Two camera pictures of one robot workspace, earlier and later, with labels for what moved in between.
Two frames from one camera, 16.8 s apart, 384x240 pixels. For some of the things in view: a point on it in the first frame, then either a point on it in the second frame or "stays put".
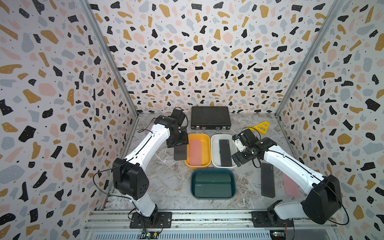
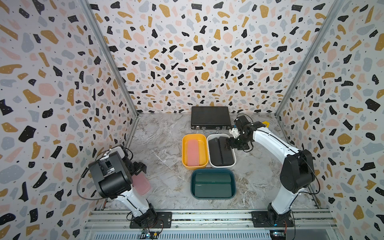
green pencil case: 213,177 stays put
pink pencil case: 195,152 stays put
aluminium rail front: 116,225 stays put
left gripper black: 184,141 -> 138,167
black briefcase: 210,119 stays put
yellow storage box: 206,160 stays put
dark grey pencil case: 180,152 -> 215,155
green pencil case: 213,190 stays put
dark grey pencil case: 267,180 -> 227,156
